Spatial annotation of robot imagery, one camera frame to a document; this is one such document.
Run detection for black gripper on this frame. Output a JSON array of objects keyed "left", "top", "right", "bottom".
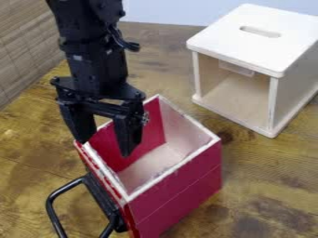
[{"left": 51, "top": 40, "right": 150, "bottom": 157}]

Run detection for red wooden drawer box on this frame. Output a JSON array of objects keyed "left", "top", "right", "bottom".
[{"left": 74, "top": 95, "right": 221, "bottom": 238}]

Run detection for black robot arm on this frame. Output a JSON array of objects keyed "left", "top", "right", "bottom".
[{"left": 46, "top": 0, "right": 148, "bottom": 157}]

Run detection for black cable loop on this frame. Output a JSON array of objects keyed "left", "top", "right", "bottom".
[{"left": 109, "top": 25, "right": 142, "bottom": 53}]

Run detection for black metal drawer handle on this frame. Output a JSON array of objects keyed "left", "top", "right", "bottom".
[{"left": 45, "top": 172, "right": 129, "bottom": 238}]

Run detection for light wooden cabinet frame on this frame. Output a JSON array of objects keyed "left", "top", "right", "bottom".
[{"left": 186, "top": 4, "right": 318, "bottom": 138}]

